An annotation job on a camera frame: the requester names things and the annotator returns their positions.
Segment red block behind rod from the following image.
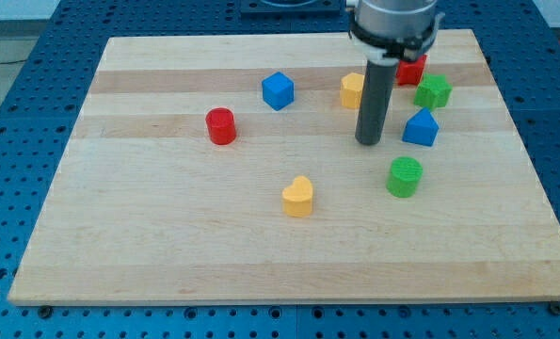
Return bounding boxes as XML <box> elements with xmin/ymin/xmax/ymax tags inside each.
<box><xmin>396</xmin><ymin>55</ymin><xmax>427</xmax><ymax>86</ymax></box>

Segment blue triangle block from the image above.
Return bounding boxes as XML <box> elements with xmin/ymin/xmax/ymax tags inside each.
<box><xmin>402</xmin><ymin>107</ymin><xmax>440</xmax><ymax>147</ymax></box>

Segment yellow heart block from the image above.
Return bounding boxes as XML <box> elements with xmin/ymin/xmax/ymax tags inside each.
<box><xmin>281</xmin><ymin>176</ymin><xmax>313</xmax><ymax>218</ymax></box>

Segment light wooden board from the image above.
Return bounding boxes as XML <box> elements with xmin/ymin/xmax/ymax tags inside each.
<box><xmin>8</xmin><ymin>29</ymin><xmax>560</xmax><ymax>306</ymax></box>

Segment red cylinder block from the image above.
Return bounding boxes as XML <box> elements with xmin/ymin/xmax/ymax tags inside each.
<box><xmin>205</xmin><ymin>107</ymin><xmax>236</xmax><ymax>145</ymax></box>

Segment dark blue base plate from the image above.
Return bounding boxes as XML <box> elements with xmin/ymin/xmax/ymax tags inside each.
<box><xmin>240</xmin><ymin>0</ymin><xmax>345</xmax><ymax>17</ymax></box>

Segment green cylinder block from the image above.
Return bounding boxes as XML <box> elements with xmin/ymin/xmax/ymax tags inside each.
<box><xmin>386</xmin><ymin>156</ymin><xmax>424</xmax><ymax>198</ymax></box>

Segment yellow hexagon block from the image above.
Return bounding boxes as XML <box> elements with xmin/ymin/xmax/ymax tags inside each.
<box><xmin>340</xmin><ymin>73</ymin><xmax>364</xmax><ymax>109</ymax></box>

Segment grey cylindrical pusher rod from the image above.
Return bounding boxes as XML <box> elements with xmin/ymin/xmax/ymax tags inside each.
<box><xmin>355</xmin><ymin>61</ymin><xmax>398</xmax><ymax>145</ymax></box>

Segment blue cube block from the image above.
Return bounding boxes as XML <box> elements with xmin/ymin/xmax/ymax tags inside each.
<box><xmin>262</xmin><ymin>72</ymin><xmax>295</xmax><ymax>111</ymax></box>

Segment green star block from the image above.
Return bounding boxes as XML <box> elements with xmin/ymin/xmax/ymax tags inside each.
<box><xmin>413</xmin><ymin>73</ymin><xmax>453</xmax><ymax>111</ymax></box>

